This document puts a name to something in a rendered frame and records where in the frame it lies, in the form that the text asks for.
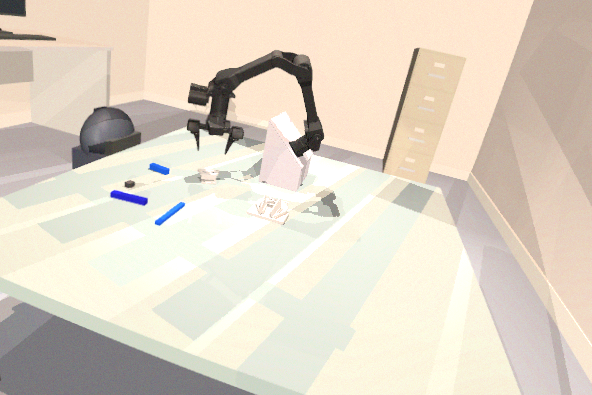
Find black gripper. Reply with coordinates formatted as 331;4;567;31
187;107;244;155

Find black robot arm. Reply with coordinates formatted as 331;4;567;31
187;50;324;157

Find short blue bar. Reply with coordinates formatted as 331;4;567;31
150;163;169;175

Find dark blue rectangular bar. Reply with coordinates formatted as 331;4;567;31
111;190;148;206

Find blue long bar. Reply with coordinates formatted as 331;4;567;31
155;202;185;225

